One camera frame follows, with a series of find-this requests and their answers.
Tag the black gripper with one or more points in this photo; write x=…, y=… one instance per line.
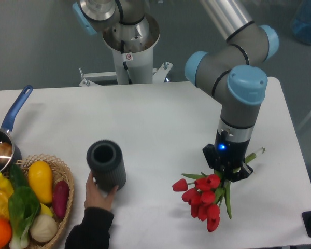
x=228, y=157

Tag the red tulip bouquet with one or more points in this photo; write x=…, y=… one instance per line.
x=205, y=194

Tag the dark grey ribbed vase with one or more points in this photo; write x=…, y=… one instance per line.
x=105, y=160

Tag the black sleeved forearm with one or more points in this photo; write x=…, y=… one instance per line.
x=93, y=232

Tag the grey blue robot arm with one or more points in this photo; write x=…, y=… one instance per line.
x=231, y=77

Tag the person's bare hand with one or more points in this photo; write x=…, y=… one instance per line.
x=95, y=199

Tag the blue transparent container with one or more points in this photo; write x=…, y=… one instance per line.
x=301, y=23

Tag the purple eggplant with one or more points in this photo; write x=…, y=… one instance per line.
x=60, y=199

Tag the woven wicker basket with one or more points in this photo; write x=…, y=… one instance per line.
x=60, y=172

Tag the yellow squash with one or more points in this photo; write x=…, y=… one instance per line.
x=41, y=180

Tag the white garlic bulb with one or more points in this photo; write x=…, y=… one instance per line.
x=44, y=228

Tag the green bok choy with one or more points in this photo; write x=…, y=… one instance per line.
x=23, y=207

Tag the green cucumber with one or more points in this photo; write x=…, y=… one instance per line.
x=17, y=177

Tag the brown bread roll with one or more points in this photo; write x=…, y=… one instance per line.
x=5, y=152

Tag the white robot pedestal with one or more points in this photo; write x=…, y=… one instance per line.
x=132, y=51

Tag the blue handled saucepan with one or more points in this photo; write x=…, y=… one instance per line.
x=7, y=127

